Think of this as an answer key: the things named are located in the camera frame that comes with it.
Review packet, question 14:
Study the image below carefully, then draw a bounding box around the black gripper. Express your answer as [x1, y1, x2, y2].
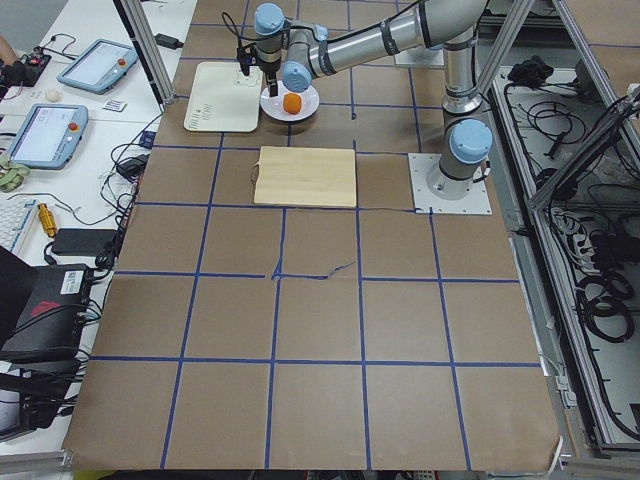
[253, 42, 280, 97]

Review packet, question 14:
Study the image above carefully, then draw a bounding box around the orange fruit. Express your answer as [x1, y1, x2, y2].
[282, 93, 303, 115]

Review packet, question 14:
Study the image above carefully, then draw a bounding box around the white round plate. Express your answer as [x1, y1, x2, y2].
[260, 81, 320, 122]

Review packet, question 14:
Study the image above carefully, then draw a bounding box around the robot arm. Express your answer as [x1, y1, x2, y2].
[237, 1, 485, 118]

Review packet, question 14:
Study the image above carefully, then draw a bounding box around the cream bear tray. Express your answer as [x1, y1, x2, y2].
[183, 62, 263, 133]

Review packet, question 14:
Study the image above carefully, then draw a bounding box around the wooden cutting board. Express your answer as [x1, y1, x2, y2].
[254, 146, 357, 208]

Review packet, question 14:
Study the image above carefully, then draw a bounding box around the blue teach pendant far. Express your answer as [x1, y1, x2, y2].
[57, 39, 138, 94]

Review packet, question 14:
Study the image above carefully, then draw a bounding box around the blue teach pendant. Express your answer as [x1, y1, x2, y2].
[57, 39, 138, 94]
[8, 103, 89, 170]

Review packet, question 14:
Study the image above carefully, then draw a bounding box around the blue teach pendant near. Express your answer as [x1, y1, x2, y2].
[8, 103, 89, 170]

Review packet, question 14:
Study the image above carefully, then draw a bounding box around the black power adapter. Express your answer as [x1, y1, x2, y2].
[51, 228, 116, 256]

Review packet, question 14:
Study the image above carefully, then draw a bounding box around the gold cylinder tool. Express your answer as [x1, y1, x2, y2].
[38, 203, 58, 238]

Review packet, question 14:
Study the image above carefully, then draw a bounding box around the black laptop computer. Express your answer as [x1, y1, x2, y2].
[1, 249, 94, 440]

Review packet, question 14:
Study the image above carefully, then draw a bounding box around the aluminium frame post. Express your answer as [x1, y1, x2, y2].
[113, 0, 175, 106]

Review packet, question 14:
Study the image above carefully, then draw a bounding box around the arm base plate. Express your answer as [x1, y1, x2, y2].
[408, 153, 492, 215]

